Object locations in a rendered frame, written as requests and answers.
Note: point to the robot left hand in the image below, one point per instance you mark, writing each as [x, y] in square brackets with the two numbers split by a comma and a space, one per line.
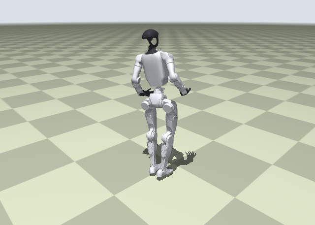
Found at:
[146, 93]

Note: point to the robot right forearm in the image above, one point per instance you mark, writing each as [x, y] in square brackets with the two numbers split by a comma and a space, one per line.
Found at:
[180, 85]

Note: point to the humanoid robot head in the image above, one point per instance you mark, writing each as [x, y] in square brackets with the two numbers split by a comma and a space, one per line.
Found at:
[149, 35]

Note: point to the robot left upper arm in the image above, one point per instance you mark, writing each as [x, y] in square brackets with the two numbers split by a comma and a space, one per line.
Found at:
[137, 69]

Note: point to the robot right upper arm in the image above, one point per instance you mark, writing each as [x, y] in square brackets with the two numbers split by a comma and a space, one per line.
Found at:
[168, 58]

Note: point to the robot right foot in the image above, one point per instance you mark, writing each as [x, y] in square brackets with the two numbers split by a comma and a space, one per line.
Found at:
[161, 173]

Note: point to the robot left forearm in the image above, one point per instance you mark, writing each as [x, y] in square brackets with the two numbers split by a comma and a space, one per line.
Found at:
[138, 88]

